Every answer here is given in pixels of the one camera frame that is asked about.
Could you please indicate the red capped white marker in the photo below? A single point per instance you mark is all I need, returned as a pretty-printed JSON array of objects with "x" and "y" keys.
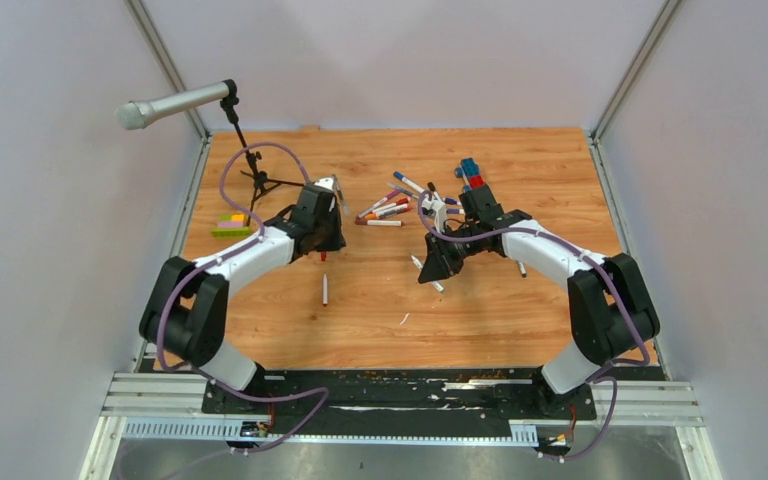
[{"x": 404, "y": 200}]

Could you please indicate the orange capped white marker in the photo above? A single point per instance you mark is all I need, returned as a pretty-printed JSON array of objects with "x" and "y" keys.
[{"x": 386, "y": 210}]

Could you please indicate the brown capped white marker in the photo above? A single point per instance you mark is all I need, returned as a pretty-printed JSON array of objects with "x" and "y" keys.
[{"x": 379, "y": 223}]

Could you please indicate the green white marker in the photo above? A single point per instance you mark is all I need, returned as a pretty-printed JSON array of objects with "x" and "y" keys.
[{"x": 419, "y": 265}]

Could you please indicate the silver microphone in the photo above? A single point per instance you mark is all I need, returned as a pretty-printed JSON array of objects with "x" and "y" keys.
[{"x": 135, "y": 115}]

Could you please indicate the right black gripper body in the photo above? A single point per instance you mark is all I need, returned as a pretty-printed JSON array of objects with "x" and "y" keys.
[{"x": 472, "y": 247}]

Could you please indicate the silver grey pen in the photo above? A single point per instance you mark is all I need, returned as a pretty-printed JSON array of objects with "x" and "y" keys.
[{"x": 340, "y": 195}]

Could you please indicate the grey capped marker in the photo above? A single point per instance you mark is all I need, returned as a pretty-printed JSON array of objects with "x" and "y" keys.
[{"x": 404, "y": 191}]

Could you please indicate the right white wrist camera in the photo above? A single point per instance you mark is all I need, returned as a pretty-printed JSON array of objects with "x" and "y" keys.
[{"x": 437, "y": 210}]

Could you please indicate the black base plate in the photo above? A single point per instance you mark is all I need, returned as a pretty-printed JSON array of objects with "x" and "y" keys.
[{"x": 404, "y": 402}]

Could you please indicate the blue capped white marker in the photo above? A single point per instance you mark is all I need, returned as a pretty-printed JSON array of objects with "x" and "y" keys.
[{"x": 408, "y": 182}]

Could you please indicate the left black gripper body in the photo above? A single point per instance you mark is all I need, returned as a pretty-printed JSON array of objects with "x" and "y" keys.
[{"x": 330, "y": 231}]

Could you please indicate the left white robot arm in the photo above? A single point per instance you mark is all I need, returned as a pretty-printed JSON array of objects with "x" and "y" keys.
[{"x": 187, "y": 310}]

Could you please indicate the green pink toy brick stack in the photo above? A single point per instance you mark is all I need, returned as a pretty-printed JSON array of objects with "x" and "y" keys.
[{"x": 231, "y": 226}]

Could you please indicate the blue red toy brick car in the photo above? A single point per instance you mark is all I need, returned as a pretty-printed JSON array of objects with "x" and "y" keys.
[{"x": 469, "y": 173}]

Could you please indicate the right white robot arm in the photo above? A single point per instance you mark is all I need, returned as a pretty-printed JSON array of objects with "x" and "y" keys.
[{"x": 611, "y": 311}]

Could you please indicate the black microphone tripod stand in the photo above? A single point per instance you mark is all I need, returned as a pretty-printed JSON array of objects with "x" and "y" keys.
[{"x": 262, "y": 183}]

